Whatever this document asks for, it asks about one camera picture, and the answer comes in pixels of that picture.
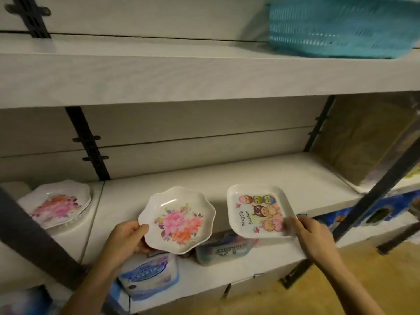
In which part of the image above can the person's left hand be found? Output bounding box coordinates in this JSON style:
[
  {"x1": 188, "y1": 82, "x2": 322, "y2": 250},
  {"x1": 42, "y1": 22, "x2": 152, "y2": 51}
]
[{"x1": 104, "y1": 220, "x2": 155, "y2": 269}]

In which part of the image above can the blue white tissue pack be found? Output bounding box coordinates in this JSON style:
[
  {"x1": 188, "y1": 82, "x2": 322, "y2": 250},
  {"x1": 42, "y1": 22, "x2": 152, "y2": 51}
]
[{"x1": 117, "y1": 252, "x2": 180, "y2": 301}]

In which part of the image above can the brown cardboard sheet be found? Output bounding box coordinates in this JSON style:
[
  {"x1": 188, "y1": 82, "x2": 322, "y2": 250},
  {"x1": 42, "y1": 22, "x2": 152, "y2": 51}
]
[{"x1": 310, "y1": 94, "x2": 419, "y2": 187}]

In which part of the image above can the square white cartoon plate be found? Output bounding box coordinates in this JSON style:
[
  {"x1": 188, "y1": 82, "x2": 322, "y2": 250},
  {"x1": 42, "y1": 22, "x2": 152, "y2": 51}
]
[{"x1": 226, "y1": 184, "x2": 297, "y2": 240}]

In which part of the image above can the scalloped white floral plate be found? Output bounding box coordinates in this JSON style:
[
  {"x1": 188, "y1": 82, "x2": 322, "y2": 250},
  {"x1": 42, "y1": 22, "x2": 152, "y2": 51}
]
[{"x1": 138, "y1": 186, "x2": 216, "y2": 256}]

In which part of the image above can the black slotted shelf upright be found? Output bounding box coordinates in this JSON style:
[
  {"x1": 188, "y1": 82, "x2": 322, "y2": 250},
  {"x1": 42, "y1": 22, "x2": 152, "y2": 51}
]
[
  {"x1": 4, "y1": 0, "x2": 52, "y2": 39},
  {"x1": 303, "y1": 95, "x2": 337, "y2": 153},
  {"x1": 65, "y1": 106, "x2": 111, "y2": 181}
]

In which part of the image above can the black metal shelf post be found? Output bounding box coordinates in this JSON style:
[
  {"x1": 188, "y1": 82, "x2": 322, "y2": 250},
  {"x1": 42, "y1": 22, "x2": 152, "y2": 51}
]
[
  {"x1": 0, "y1": 186, "x2": 89, "y2": 292},
  {"x1": 280, "y1": 136, "x2": 420, "y2": 290}
]

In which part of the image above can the teal plastic basket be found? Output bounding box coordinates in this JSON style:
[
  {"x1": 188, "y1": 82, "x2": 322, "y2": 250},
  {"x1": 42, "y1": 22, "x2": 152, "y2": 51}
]
[{"x1": 266, "y1": 0, "x2": 420, "y2": 59}]

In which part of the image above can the person's right forearm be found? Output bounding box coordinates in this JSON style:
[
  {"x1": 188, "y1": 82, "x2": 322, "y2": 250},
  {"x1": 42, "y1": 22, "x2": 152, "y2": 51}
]
[{"x1": 317, "y1": 247, "x2": 386, "y2": 315}]

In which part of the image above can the clear plastic storage box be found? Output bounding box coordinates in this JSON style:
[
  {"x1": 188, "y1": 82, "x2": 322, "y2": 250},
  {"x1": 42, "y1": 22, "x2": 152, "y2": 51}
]
[{"x1": 195, "y1": 230, "x2": 260, "y2": 267}]

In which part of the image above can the person's left forearm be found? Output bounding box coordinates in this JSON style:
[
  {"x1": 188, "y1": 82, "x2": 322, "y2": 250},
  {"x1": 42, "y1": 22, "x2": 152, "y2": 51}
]
[{"x1": 59, "y1": 256, "x2": 127, "y2": 315}]

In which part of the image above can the person's right hand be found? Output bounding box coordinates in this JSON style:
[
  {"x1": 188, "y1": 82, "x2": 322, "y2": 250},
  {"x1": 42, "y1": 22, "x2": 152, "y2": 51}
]
[{"x1": 288, "y1": 216, "x2": 338, "y2": 264}]

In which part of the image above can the white shelf board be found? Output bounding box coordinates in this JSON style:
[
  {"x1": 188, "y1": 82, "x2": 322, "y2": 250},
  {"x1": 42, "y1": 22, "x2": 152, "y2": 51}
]
[
  {"x1": 0, "y1": 33, "x2": 420, "y2": 109},
  {"x1": 80, "y1": 151, "x2": 363, "y2": 315}
]

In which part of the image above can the blue printed package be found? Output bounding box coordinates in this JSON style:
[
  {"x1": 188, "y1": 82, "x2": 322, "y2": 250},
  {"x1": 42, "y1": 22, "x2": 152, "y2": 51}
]
[{"x1": 317, "y1": 189, "x2": 420, "y2": 233}]

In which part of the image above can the stack of floral plates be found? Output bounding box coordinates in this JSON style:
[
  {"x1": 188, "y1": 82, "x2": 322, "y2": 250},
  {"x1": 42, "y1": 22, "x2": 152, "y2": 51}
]
[{"x1": 17, "y1": 180, "x2": 92, "y2": 230}]

